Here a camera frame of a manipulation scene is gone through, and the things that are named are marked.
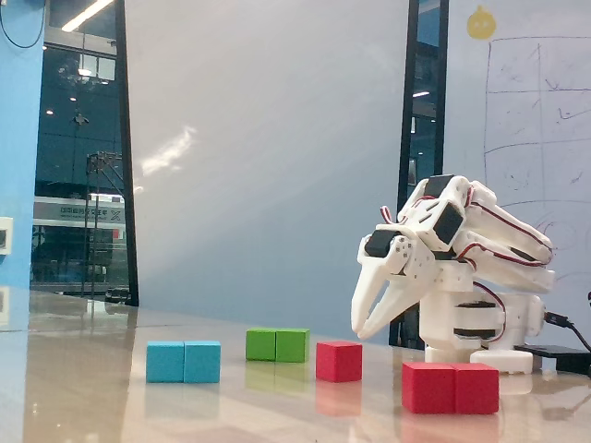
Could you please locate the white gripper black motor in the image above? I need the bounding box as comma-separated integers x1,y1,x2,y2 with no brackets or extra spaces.
351,223,438,341

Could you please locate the small red cube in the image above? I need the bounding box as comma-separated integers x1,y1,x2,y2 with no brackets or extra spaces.
315,340,364,383

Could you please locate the long red block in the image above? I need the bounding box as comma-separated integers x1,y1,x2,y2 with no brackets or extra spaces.
401,361,501,415

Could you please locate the long green block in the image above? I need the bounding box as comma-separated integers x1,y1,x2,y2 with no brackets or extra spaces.
245,327,311,364

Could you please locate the long blue block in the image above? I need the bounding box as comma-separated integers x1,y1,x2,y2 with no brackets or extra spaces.
146,340,222,384

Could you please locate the black power adapter box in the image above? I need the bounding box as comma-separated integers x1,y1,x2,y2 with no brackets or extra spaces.
513,343,591,373

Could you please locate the yellow round sticker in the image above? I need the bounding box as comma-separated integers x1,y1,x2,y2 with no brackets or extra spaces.
465,5,498,41

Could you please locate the fluorescent ceiling light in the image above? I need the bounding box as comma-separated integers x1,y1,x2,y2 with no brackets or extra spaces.
61,0,115,33

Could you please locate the red black servo wire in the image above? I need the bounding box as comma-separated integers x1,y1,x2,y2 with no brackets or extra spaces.
380,205,405,228
473,280,509,345

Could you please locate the black power cable with plug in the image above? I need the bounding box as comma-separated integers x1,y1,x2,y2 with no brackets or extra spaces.
543,311,591,353

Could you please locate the black window frame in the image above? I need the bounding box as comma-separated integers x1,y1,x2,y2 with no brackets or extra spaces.
388,0,450,348
114,0,141,308

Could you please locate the white wall socket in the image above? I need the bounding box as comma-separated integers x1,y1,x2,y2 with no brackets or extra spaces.
0,216,15,256

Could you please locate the thin black cable loop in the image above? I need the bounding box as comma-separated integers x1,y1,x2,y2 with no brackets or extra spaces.
0,0,48,49

